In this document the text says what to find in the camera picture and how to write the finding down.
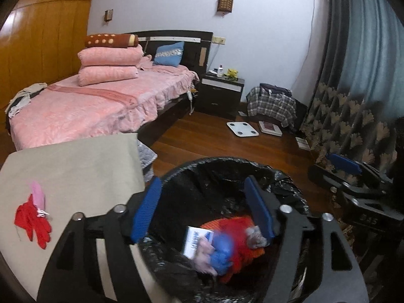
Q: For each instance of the grey quilted cover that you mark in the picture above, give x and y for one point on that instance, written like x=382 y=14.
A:
x=145 y=156

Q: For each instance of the dark bag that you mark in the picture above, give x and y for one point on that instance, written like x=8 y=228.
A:
x=274 y=89

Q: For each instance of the red knitted cloth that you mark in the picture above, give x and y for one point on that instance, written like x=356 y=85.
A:
x=256 y=253

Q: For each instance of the pink plastic wrapper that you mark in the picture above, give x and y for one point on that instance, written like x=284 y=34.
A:
x=39 y=197

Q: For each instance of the red crumpled rag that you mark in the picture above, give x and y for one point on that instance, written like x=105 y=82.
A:
x=31 y=221

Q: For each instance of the black bag lined trash bin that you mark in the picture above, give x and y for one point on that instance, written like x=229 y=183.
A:
x=221 y=189

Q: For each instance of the beige garment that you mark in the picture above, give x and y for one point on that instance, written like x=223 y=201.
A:
x=33 y=89

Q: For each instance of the dark nightstand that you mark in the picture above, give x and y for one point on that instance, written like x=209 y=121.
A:
x=217 y=97

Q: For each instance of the white bathroom scale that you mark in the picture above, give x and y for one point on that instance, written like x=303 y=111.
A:
x=242 y=128

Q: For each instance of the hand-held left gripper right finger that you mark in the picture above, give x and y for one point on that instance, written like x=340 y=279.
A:
x=258 y=208

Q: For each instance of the white garment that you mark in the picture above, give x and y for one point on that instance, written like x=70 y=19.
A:
x=15 y=109

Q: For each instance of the pale pink wrapper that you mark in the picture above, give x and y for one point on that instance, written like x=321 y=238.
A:
x=203 y=258

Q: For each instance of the yellow plush toy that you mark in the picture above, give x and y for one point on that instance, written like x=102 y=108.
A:
x=231 y=73

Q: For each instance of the large wooden wall lamp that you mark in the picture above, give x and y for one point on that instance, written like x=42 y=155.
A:
x=224 y=4

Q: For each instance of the blue cushion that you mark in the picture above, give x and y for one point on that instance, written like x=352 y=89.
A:
x=169 y=54

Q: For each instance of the plaid cloth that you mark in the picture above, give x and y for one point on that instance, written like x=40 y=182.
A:
x=271 y=107

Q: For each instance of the black garment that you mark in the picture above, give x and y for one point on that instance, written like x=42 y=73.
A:
x=20 y=101

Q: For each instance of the beige cloth covered table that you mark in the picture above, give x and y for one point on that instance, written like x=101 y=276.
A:
x=79 y=170

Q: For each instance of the pink folded blanket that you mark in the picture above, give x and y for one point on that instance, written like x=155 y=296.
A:
x=107 y=75
x=110 y=56

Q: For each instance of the white flat box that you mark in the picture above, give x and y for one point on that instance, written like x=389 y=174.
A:
x=303 y=143

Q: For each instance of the blue pink fabric bundle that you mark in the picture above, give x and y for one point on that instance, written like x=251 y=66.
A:
x=222 y=249

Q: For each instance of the red and white scale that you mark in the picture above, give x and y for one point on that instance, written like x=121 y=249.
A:
x=270 y=128

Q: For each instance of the white tissue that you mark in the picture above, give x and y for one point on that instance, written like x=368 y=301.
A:
x=257 y=236

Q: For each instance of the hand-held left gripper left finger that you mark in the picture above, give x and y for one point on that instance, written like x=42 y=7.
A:
x=145 y=208

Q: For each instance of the bed with pink bedspread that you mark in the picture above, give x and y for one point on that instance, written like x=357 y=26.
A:
x=192 y=53

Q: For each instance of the pink bedspread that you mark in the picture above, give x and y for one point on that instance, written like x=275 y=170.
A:
x=94 y=107

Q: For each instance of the red wrapper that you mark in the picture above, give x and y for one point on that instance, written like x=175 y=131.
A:
x=236 y=258

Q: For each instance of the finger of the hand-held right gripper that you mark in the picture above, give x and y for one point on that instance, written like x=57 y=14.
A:
x=344 y=163
x=322 y=176

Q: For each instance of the wooden wardrobe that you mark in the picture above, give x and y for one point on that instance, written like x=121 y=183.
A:
x=47 y=38

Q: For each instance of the brown dotted blanket roll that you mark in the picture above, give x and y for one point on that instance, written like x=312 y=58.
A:
x=110 y=40

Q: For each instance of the white printed packet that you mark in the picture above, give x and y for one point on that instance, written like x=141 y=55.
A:
x=195 y=243

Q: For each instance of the white lotion bottle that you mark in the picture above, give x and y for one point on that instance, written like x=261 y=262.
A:
x=220 y=72

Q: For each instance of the beige wall socket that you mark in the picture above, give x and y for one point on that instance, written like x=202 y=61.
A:
x=218 y=40

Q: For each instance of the small wooden wall lamp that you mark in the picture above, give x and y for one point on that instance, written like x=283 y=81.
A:
x=109 y=14

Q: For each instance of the grey-blue patterned curtain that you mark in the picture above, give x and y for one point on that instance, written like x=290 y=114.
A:
x=347 y=53

